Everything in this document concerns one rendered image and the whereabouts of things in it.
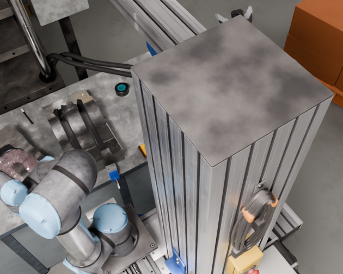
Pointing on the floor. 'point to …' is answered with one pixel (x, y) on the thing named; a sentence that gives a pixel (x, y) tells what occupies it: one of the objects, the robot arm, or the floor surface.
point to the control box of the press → (63, 13)
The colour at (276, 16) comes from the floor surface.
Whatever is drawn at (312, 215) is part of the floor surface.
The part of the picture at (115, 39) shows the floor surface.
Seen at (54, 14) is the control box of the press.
